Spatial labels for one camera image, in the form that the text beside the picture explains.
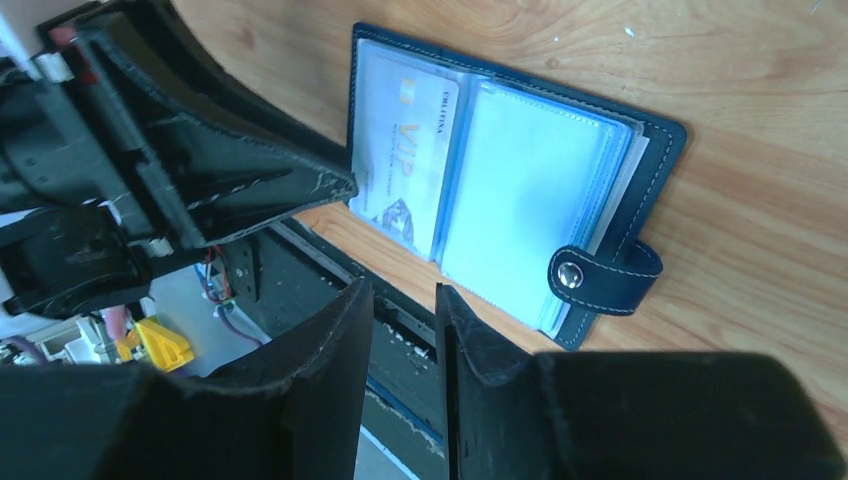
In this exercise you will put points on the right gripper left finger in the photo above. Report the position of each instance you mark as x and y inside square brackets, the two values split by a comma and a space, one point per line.
[135, 422]

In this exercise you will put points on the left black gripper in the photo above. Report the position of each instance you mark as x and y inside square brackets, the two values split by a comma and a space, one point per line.
[193, 158]

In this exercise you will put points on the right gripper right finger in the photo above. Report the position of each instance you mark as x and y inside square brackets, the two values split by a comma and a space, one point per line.
[511, 414]

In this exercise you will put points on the blue leather card holder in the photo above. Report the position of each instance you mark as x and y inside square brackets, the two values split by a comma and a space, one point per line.
[545, 192]

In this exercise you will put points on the white VIP card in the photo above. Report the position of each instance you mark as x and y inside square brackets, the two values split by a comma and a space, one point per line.
[403, 121]

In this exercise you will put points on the yellow plastic part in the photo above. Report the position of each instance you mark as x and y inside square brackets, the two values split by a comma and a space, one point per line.
[149, 342]

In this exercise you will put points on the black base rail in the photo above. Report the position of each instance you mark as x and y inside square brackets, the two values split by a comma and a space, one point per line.
[355, 356]

